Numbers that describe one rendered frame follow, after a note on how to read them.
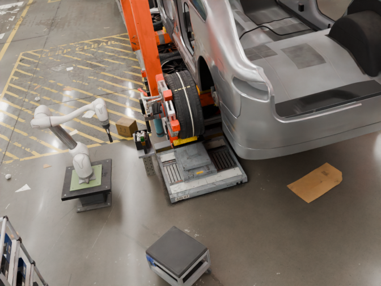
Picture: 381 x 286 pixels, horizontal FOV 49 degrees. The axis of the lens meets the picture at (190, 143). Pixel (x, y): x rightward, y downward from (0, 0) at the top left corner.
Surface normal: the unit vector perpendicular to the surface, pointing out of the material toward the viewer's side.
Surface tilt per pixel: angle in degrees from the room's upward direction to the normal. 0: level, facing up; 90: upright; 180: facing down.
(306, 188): 1
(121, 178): 0
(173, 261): 0
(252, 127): 90
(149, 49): 90
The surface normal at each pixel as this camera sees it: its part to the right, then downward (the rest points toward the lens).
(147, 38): 0.25, 0.56
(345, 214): -0.14, -0.79
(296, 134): 0.18, 0.79
